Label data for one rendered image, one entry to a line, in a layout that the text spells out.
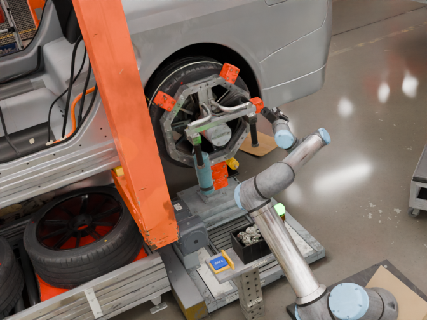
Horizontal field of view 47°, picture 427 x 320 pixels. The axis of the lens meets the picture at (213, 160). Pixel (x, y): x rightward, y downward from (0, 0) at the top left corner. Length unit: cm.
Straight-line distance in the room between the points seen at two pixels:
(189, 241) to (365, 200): 134
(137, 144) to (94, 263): 82
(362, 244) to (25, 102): 236
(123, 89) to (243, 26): 100
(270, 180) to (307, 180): 168
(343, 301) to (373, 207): 145
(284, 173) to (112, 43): 88
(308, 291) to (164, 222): 79
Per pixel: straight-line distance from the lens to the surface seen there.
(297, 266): 221
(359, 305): 215
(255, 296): 274
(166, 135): 278
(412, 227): 341
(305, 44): 314
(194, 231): 285
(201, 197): 334
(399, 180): 378
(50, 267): 286
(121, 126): 218
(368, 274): 268
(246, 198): 215
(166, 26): 268
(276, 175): 210
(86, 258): 275
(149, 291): 288
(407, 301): 234
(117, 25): 204
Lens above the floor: 226
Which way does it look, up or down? 33 degrees down
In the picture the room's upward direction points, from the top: 10 degrees counter-clockwise
